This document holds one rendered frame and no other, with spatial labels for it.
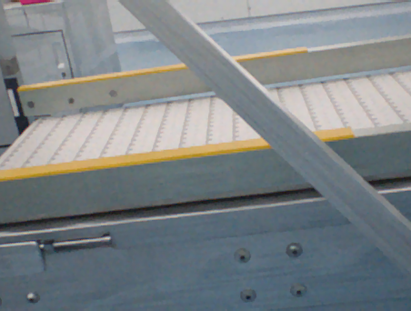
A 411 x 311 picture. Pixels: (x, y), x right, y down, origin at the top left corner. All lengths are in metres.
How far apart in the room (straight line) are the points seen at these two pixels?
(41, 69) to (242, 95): 2.85
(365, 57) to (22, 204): 0.41
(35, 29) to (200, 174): 2.75
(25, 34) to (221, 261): 2.79
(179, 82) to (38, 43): 2.49
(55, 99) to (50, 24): 2.39
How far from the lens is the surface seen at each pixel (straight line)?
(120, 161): 0.44
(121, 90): 0.70
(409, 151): 0.44
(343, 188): 0.34
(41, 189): 0.46
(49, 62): 3.15
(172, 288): 0.48
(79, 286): 0.50
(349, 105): 0.60
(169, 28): 0.38
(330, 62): 0.69
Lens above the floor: 1.04
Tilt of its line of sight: 22 degrees down
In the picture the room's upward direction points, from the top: 9 degrees counter-clockwise
